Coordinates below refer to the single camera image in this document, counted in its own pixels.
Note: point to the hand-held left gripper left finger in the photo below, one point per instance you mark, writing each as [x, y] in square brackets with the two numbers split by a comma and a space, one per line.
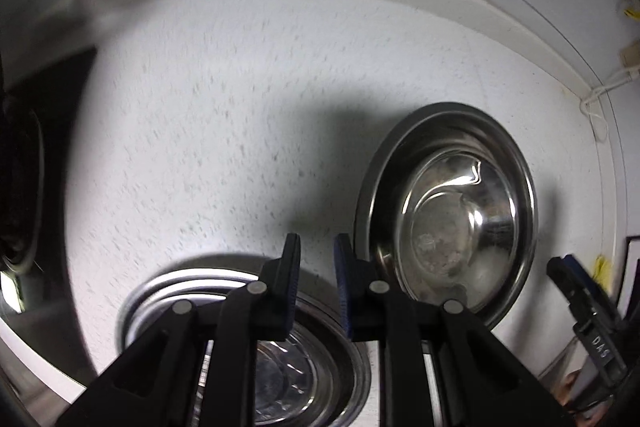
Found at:
[292, 302]

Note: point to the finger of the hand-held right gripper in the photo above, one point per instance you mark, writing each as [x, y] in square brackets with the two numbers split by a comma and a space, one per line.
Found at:
[562, 279]
[587, 279]

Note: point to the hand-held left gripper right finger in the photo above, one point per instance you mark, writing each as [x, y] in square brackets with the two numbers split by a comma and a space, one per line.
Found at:
[344, 287]

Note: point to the medium steel plate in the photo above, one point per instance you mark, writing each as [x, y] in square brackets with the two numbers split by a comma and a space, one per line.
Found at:
[330, 347]

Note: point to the small steel plate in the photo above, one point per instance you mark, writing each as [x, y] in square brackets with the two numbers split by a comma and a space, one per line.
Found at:
[280, 377]

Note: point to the small steel bowl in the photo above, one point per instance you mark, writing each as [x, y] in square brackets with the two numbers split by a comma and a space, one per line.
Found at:
[450, 232]

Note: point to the large steel plate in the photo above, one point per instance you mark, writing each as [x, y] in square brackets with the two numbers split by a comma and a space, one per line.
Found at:
[150, 294]

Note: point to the large steel bowl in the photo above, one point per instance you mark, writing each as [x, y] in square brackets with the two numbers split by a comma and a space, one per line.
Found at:
[395, 147]

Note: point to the person's right hand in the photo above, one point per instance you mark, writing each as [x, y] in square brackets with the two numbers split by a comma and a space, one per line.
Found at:
[567, 388]

